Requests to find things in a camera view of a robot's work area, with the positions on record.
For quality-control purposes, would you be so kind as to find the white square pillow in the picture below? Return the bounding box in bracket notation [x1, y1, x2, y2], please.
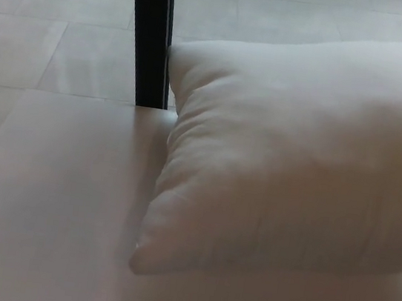
[127, 8, 402, 301]

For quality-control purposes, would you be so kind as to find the black metal post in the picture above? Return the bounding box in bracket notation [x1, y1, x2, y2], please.
[114, 0, 183, 111]

